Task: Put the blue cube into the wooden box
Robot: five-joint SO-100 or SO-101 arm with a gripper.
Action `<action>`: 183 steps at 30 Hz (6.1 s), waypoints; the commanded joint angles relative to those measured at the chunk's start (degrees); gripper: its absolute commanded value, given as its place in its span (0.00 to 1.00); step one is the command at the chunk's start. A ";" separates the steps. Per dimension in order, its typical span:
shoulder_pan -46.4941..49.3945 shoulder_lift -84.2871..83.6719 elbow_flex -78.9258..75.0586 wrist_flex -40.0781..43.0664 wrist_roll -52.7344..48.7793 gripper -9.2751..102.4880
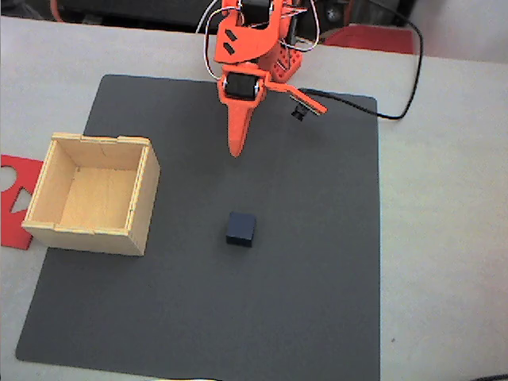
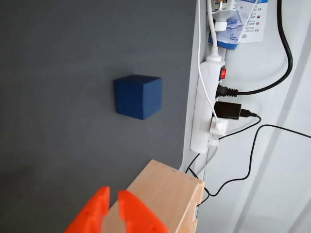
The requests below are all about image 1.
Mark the black background equipment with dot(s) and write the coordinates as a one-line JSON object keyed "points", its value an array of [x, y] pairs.
{"points": [[119, 10]]}

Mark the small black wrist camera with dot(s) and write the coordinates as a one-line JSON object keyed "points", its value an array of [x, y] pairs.
{"points": [[298, 113]]}

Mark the orange camera bracket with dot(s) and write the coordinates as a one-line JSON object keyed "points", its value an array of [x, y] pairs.
{"points": [[305, 99]]}

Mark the red stencil sheet with cutouts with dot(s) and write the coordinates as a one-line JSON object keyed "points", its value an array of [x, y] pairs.
{"points": [[8, 234]]}

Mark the plain red sheet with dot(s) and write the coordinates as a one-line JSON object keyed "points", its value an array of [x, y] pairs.
{"points": [[369, 39]]}

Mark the dark blue cube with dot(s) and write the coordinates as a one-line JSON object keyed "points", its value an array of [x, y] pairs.
{"points": [[240, 228]]}

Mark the open wooden box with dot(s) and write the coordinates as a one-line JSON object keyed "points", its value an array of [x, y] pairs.
{"points": [[79, 239]]}

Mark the dark grey mat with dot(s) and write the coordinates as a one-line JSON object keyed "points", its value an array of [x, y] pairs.
{"points": [[278, 278]]}

